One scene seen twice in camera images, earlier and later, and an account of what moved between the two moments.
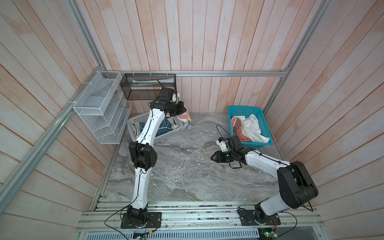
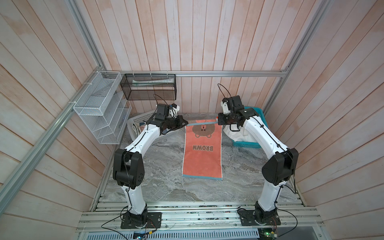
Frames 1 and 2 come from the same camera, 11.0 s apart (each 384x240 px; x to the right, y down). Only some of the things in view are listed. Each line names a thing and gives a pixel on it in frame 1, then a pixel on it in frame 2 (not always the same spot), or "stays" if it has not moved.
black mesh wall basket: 139,86 stays
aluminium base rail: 200,217 stays
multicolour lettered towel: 185,116 → 142,125
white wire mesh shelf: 103,108 stays
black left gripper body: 176,109 → 173,123
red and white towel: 237,130 → 202,156
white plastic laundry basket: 170,126 stays
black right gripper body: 227,156 → 224,119
